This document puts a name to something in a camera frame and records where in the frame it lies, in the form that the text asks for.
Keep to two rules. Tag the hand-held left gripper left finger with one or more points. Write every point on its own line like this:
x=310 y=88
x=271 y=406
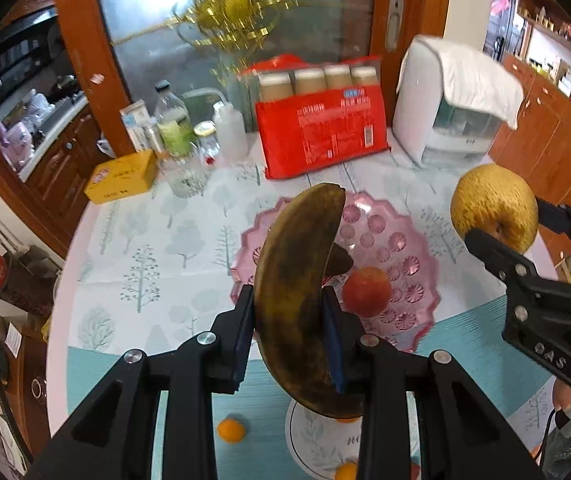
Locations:
x=240 y=355

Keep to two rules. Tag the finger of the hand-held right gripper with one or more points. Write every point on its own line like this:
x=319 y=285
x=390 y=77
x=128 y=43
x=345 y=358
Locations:
x=495 y=255
x=555 y=216

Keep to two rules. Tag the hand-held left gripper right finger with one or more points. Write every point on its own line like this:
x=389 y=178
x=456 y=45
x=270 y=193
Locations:
x=335 y=355

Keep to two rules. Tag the golden brown pear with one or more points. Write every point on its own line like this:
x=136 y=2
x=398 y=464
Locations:
x=490 y=200

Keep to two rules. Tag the white patterned plate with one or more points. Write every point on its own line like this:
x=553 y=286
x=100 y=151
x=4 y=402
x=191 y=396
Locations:
x=310 y=440

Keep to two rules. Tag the brown overripe banana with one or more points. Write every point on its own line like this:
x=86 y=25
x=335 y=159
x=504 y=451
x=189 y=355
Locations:
x=295 y=270

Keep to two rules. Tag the pink glass fruit plate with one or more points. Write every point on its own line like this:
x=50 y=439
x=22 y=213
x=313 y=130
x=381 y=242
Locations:
x=390 y=240

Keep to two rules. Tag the red apple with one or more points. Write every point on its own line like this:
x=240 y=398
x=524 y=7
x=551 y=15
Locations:
x=368 y=292

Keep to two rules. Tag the wooden cabinet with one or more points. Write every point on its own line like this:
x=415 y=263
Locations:
x=550 y=125

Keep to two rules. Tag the tree print tablecloth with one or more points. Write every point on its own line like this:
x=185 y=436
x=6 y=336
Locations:
x=140 y=260

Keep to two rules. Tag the white countertop appliance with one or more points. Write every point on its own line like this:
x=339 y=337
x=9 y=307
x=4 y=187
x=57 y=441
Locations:
x=415 y=110

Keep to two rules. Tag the white cloth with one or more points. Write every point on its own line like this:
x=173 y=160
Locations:
x=465 y=65

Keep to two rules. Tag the clear drinking glass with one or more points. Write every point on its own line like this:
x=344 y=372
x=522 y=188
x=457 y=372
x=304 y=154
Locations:
x=185 y=177

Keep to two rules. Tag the glass jar with gold lid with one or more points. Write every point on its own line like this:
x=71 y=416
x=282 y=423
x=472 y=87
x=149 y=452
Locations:
x=207 y=142

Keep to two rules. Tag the yellow cardboard box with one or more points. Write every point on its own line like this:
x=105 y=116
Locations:
x=120 y=175

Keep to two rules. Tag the red paper cup package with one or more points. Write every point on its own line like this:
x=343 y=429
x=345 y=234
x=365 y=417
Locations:
x=315 y=130

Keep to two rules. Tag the white squeeze bottle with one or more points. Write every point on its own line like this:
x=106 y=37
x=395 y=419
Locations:
x=230 y=132

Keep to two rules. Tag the small metal can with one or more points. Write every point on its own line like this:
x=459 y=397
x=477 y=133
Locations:
x=154 y=139

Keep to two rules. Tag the green label plastic bottle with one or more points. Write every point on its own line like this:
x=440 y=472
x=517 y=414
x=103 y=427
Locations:
x=175 y=125

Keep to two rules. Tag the white carton box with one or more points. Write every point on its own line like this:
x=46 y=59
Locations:
x=134 y=125

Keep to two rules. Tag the gold ornament decoration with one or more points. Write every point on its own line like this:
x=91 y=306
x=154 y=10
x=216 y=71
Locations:
x=235 y=5

